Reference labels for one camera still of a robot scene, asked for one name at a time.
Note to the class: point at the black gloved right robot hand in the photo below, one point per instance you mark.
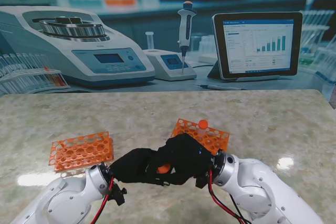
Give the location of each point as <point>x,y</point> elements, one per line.
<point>186,158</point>

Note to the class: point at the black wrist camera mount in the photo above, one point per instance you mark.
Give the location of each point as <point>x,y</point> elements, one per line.
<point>118,193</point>
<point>200,180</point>

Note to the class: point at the orange round tube cap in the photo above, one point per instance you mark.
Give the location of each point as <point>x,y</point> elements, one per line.
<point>203,124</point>
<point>163,169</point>

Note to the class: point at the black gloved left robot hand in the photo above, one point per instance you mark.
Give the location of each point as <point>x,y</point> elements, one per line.
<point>131,167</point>

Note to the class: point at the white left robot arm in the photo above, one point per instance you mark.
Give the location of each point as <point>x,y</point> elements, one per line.
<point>65,203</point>

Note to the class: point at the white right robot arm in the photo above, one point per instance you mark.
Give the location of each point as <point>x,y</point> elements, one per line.
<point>265,195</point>

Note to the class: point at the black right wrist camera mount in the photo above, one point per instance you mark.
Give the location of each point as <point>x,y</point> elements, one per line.
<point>200,180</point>

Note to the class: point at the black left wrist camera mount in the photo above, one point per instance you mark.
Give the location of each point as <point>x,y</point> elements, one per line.
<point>118,193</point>

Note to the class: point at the orange test tube rack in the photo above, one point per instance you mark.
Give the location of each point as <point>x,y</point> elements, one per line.
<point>212,138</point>
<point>76,148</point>

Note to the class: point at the clear plastic test tube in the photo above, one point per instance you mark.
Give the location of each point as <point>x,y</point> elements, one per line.
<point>201,130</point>

